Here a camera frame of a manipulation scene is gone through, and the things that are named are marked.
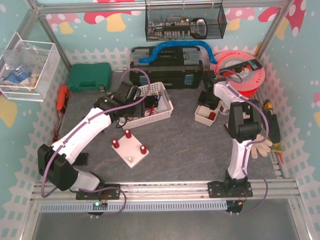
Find large red spring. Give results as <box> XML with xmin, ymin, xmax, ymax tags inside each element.
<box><xmin>112</xmin><ymin>139</ymin><xmax>120</xmax><ymax>149</ymax></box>
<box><xmin>124</xmin><ymin>129</ymin><xmax>132</xmax><ymax>139</ymax></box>
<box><xmin>140</xmin><ymin>145</ymin><xmax>147</xmax><ymax>155</ymax></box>

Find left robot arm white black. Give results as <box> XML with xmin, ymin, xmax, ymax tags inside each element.
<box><xmin>37</xmin><ymin>80</ymin><xmax>151</xmax><ymax>198</ymax></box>

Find orange multimeter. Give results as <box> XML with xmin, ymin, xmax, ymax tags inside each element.
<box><xmin>56</xmin><ymin>84</ymin><xmax>71</xmax><ymax>115</ymax></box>

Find white plastic perforated basket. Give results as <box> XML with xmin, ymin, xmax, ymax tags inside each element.
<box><xmin>119</xmin><ymin>82</ymin><xmax>174</xmax><ymax>130</ymax></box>

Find blue white glove in box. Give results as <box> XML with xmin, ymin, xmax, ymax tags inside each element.
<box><xmin>4</xmin><ymin>66</ymin><xmax>32</xmax><ymax>86</ymax></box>

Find white peg base plate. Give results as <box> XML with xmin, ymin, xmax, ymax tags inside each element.
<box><xmin>111</xmin><ymin>134</ymin><xmax>150</xmax><ymax>169</ymax></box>

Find red multimeter probe leads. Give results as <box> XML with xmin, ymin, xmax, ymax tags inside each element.
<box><xmin>51</xmin><ymin>112</ymin><xmax>62</xmax><ymax>144</ymax></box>

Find white small parts box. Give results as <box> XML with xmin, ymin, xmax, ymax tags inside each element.
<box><xmin>194</xmin><ymin>101</ymin><xmax>222</xmax><ymax>127</ymax></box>

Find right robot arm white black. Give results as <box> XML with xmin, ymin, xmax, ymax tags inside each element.
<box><xmin>200</xmin><ymin>70</ymin><xmax>272</xmax><ymax>181</ymax></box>

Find red filament spool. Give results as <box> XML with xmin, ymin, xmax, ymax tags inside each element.
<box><xmin>209</xmin><ymin>50</ymin><xmax>266</xmax><ymax>98</ymax></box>

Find yellow black screwdriver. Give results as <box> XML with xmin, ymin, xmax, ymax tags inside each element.
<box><xmin>262</xmin><ymin>99</ymin><xmax>273</xmax><ymax>112</ymax></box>

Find black bracket on floor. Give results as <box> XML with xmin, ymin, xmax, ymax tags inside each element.
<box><xmin>72</xmin><ymin>152</ymin><xmax>89</xmax><ymax>166</ymax></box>

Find black battery holder in basket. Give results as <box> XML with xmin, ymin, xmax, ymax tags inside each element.
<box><xmin>144</xmin><ymin>95</ymin><xmax>160</xmax><ymax>109</ymax></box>

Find clear acrylic wall box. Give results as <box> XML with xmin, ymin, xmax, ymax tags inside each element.
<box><xmin>0</xmin><ymin>32</ymin><xmax>61</xmax><ymax>102</ymax></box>

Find black wire mesh basket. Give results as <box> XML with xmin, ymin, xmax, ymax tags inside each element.
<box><xmin>145</xmin><ymin>0</ymin><xmax>227</xmax><ymax>42</ymax></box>

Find blue corrugated hose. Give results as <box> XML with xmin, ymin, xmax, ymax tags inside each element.
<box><xmin>138</xmin><ymin>40</ymin><xmax>218</xmax><ymax>65</ymax></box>

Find black toolbox with blue latches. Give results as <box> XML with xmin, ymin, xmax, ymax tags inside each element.
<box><xmin>130</xmin><ymin>46</ymin><xmax>203</xmax><ymax>89</ymax></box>

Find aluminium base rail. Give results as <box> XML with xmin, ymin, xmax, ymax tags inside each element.
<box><xmin>30</xmin><ymin>178</ymin><xmax>301</xmax><ymax>202</ymax></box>

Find green plastic tool case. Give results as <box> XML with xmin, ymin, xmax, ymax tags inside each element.
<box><xmin>67</xmin><ymin>62</ymin><xmax>112</xmax><ymax>92</ymax></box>

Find grey slotted cable duct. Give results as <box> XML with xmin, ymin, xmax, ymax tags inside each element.
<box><xmin>39</xmin><ymin>200</ymin><xmax>228</xmax><ymax>213</ymax></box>

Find white work glove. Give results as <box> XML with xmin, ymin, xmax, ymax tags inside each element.
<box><xmin>223</xmin><ymin>123</ymin><xmax>273</xmax><ymax>159</ymax></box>

